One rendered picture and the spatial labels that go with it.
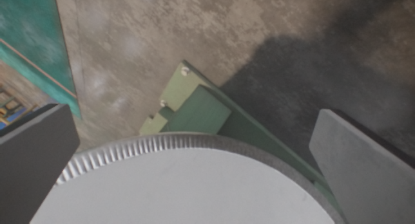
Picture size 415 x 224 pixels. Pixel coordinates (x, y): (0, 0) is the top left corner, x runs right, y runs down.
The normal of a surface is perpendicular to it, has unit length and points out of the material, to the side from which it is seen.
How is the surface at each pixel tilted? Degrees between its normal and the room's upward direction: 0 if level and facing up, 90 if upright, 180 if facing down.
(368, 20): 0
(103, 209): 90
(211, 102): 90
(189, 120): 90
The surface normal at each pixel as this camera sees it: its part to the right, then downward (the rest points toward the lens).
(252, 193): 0.43, -0.36
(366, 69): -0.47, 0.69
